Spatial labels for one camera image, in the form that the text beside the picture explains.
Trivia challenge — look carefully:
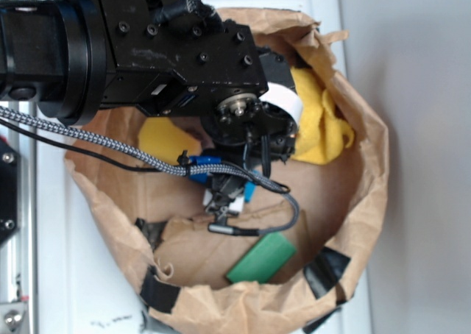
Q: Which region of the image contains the thin black cable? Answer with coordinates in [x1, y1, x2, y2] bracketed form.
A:
[0, 117, 163, 174]

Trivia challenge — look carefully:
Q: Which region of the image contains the yellow sponge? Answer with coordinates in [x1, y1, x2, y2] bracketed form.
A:
[138, 118, 202, 165]

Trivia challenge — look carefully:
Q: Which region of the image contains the brown paper bag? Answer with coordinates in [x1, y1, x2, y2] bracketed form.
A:
[65, 8, 389, 333]

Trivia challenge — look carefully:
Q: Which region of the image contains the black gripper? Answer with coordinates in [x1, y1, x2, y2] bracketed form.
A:
[201, 47, 302, 226]

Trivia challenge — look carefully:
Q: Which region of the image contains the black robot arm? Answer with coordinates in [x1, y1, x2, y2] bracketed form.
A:
[1, 0, 303, 236]

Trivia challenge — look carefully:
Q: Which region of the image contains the aluminium frame rail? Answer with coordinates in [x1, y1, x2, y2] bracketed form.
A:
[0, 102, 41, 334]

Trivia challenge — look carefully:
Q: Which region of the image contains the black bracket plate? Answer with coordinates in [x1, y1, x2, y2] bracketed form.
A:
[1, 135, 21, 247]

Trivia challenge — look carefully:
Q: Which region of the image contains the blue rectangular block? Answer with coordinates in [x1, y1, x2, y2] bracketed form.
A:
[187, 154, 257, 203]

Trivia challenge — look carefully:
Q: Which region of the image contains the braided grey cable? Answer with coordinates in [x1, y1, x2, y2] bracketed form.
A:
[0, 105, 300, 236]

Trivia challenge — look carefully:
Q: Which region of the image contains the green rectangular block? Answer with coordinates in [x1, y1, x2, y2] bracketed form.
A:
[225, 232, 297, 284]

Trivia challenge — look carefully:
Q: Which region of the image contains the yellow microfiber cloth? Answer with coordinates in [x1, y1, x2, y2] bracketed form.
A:
[291, 67, 355, 166]

